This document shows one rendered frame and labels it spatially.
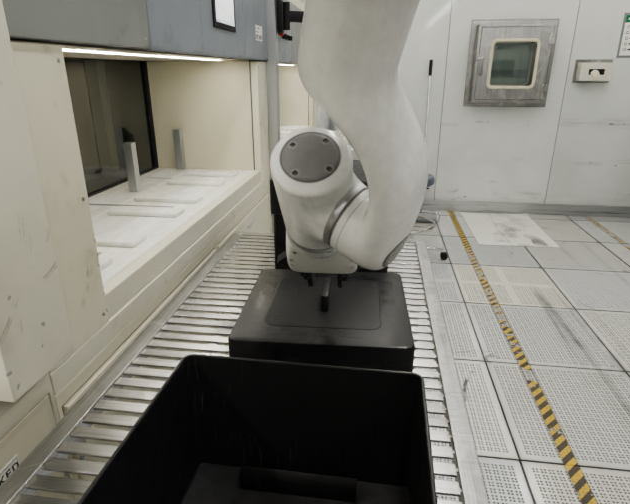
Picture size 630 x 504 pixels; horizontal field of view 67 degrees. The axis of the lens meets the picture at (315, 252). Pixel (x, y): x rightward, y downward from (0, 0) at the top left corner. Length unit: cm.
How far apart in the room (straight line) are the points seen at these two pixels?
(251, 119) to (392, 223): 153
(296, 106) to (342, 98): 301
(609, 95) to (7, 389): 471
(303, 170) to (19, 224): 36
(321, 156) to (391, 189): 9
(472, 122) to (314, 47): 422
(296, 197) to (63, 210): 44
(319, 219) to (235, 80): 149
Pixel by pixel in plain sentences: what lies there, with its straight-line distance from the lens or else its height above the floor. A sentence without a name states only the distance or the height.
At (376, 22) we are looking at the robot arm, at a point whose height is 128.
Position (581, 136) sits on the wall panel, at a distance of 487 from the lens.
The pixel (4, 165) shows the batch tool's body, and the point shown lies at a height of 114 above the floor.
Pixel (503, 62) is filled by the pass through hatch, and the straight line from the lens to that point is 450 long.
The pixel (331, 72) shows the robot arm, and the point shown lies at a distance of 41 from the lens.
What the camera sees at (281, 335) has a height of 86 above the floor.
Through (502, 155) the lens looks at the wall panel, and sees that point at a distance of 470.
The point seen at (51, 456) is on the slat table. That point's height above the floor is 76.
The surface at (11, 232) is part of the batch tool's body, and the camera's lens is 66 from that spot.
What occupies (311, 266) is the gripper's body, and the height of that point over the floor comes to 99.
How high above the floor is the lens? 124
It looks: 21 degrees down
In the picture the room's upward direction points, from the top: straight up
